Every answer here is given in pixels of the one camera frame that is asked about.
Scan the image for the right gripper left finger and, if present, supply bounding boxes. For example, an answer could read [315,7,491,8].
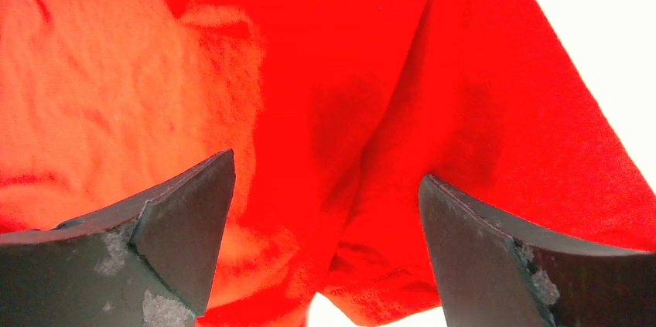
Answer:
[1,150,235,326]

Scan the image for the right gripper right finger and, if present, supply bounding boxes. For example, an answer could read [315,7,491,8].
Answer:
[419,175,655,327]

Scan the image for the red t-shirt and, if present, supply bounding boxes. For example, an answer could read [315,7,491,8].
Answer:
[1,0,655,326]

